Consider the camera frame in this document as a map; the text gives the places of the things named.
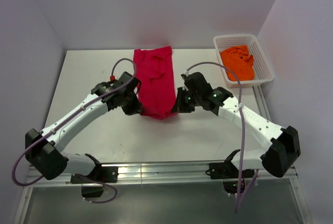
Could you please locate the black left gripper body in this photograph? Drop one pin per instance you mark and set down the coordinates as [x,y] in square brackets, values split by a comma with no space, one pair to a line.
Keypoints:
[129,96]

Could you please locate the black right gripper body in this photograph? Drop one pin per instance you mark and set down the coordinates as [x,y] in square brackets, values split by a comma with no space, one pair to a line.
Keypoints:
[196,96]

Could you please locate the red t shirt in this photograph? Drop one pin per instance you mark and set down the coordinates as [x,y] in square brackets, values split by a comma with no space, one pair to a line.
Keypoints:
[155,71]

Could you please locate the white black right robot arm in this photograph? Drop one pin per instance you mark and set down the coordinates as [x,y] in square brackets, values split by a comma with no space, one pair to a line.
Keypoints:
[280,147]

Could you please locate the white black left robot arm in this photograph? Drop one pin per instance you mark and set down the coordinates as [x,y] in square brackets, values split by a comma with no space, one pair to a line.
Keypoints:
[46,147]

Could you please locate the orange t shirt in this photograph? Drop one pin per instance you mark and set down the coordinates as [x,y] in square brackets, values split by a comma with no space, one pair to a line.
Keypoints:
[239,61]

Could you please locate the white perforated plastic basket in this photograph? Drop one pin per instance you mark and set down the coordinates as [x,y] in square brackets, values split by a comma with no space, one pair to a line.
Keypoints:
[262,69]

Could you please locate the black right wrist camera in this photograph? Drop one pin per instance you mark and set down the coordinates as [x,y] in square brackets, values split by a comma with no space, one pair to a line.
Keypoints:
[196,83]

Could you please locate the aluminium right side rail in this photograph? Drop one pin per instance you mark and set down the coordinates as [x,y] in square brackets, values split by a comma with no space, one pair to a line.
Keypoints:
[261,103]

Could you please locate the aluminium table edge rail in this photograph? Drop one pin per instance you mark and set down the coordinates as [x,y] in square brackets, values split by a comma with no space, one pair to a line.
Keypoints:
[150,173]

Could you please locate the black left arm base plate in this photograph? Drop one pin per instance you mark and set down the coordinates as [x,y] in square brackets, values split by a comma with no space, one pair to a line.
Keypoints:
[104,174]

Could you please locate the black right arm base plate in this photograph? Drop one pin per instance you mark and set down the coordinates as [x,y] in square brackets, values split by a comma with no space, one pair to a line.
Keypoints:
[222,170]

